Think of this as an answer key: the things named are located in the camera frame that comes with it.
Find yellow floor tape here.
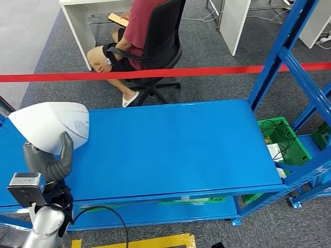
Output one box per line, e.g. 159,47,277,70
71,233,197,248

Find dark metal bar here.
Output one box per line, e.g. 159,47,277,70
0,96,16,115

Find blue metal shelf rack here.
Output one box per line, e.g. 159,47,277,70
0,0,331,231

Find white slipper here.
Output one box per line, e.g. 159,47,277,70
122,90,140,108

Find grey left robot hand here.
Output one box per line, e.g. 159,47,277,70
23,131,74,184

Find tan flat phone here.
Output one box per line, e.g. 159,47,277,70
108,13,129,28

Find black office chair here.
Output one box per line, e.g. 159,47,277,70
106,0,187,107

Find red barrier tape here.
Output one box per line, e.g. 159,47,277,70
0,62,331,84

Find green plastic crate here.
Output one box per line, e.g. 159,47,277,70
311,122,331,151
242,116,312,205

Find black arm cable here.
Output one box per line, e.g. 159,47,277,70
73,205,129,248

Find white desk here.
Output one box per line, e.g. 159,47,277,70
58,0,134,71
299,0,331,49
219,0,292,57

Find metal desk frame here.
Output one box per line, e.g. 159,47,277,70
206,0,228,30

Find white floor cable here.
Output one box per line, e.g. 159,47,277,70
246,8,285,25
181,8,220,23

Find white power strip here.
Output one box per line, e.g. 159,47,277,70
317,34,331,50

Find white box in crate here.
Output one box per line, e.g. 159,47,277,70
266,143,285,162

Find black cables in crate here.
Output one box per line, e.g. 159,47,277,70
261,119,298,162

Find person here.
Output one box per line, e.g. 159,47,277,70
86,0,169,109

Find white curved plastic part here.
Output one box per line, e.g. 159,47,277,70
8,101,90,156

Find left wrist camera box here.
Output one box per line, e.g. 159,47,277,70
7,172,47,208

